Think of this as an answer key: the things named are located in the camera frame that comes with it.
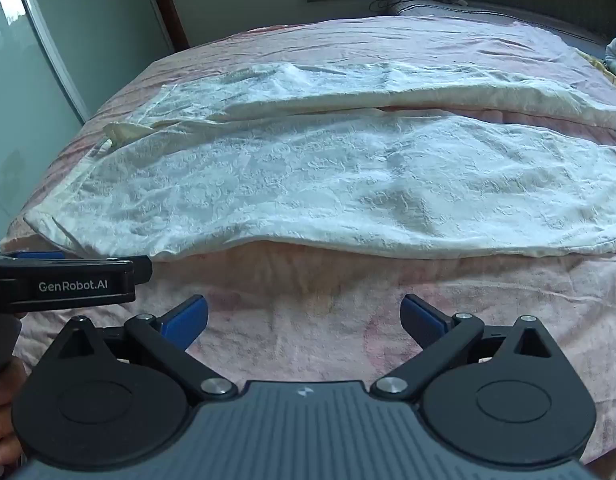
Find glass wardrobe door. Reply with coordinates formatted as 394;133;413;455
0;0;175;246

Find grey pillow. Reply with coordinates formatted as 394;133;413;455
395;0;616;58

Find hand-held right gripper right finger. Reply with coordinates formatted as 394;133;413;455
370;293;564;403

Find person's left hand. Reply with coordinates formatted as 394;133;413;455
0;358;30;461

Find pink bed sheet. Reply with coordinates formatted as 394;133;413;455
0;10;616;466

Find brown wooden door frame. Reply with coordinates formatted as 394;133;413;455
142;0;189;52

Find white lace pants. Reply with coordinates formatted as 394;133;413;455
24;61;616;262

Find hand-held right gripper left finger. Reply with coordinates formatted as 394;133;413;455
53;294;239;403

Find yellow blanket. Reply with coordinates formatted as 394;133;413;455
585;54;616;98

